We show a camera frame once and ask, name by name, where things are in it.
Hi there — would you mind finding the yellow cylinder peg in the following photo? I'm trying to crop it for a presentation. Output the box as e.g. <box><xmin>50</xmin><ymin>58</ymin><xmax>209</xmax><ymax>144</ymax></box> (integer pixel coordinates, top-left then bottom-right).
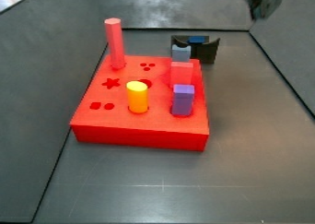
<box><xmin>126</xmin><ymin>81</ymin><xmax>150</xmax><ymax>113</ymax></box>

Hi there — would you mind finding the black curved holder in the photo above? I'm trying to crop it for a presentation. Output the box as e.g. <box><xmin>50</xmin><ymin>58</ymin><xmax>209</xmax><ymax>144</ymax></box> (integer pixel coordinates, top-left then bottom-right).
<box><xmin>171</xmin><ymin>35</ymin><xmax>221</xmax><ymax>65</ymax></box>

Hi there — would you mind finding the red rectangular peg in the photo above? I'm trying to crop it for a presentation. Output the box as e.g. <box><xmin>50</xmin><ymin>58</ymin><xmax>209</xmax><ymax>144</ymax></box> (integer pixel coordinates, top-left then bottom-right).
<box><xmin>170</xmin><ymin>62</ymin><xmax>194</xmax><ymax>87</ymax></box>

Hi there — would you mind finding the tall red hexagonal peg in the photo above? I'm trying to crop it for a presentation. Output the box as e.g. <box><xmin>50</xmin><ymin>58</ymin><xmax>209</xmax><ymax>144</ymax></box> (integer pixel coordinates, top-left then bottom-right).
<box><xmin>105</xmin><ymin>18</ymin><xmax>126</xmax><ymax>69</ymax></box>

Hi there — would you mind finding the red fixture block with holes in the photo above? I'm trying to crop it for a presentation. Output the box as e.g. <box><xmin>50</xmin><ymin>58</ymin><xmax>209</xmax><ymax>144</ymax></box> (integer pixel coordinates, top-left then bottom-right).
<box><xmin>71</xmin><ymin>55</ymin><xmax>210</xmax><ymax>151</ymax></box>

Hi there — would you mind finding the light blue notched peg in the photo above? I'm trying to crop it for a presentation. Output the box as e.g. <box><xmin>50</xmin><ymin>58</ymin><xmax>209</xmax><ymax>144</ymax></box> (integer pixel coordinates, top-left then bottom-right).
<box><xmin>171</xmin><ymin>44</ymin><xmax>191</xmax><ymax>62</ymax></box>

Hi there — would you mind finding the purple rectangular peg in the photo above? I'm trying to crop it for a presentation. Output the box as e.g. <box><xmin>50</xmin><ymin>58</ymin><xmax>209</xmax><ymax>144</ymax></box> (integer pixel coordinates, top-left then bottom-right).
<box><xmin>171</xmin><ymin>84</ymin><xmax>195</xmax><ymax>116</ymax></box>

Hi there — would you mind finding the blue two-pronged square-circle object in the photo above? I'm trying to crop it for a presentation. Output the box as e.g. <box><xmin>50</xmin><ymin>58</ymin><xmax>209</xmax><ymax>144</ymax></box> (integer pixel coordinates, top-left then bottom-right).
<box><xmin>189</xmin><ymin>36</ymin><xmax>206</xmax><ymax>43</ymax></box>

